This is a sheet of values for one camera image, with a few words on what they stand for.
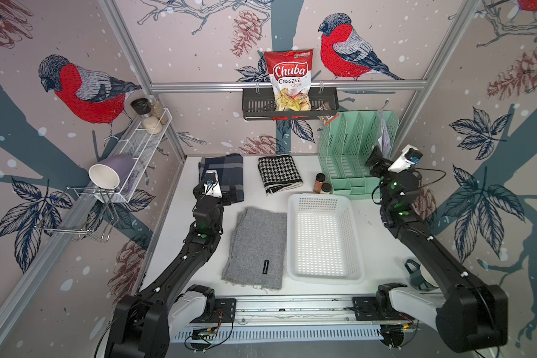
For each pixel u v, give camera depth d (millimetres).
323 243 898
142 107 778
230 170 1143
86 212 597
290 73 812
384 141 920
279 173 1080
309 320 726
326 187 959
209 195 673
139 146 815
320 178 983
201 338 698
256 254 821
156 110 852
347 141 1155
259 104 949
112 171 608
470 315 385
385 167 659
